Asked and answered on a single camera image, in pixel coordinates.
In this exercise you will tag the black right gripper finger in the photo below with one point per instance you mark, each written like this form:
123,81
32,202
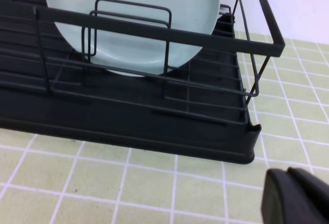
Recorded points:
294,196

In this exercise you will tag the mint green plate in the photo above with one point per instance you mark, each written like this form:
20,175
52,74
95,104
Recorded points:
131,55

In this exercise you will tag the black wire dish rack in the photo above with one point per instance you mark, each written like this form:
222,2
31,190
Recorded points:
199,109

